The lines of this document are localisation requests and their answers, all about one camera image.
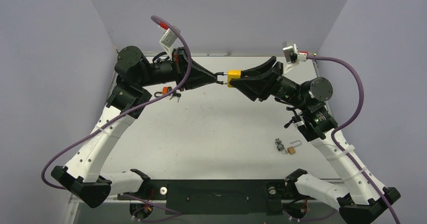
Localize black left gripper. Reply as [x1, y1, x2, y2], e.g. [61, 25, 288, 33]
[139, 48, 219, 93]

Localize yellow padlock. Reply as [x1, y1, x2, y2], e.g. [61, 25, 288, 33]
[214, 70, 242, 88]

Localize brass padlock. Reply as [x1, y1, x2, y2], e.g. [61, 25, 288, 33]
[286, 140, 302, 155]

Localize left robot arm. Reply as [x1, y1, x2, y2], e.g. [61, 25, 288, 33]
[51, 46, 217, 208]

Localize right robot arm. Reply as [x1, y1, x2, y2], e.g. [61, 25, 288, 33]
[227, 52, 400, 223]

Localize black head keys bunch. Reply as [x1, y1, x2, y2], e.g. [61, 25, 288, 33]
[169, 92, 181, 103]

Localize orange black padlock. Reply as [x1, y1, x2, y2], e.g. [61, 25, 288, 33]
[154, 87, 172, 98]

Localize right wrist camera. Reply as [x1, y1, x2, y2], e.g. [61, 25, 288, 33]
[282, 41, 308, 74]

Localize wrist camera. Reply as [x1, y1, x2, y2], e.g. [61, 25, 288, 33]
[159, 28, 178, 57]
[282, 41, 308, 74]

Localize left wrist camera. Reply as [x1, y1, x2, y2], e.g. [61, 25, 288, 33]
[159, 28, 178, 57]

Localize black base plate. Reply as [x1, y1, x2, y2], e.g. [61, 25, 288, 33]
[117, 179, 306, 215]

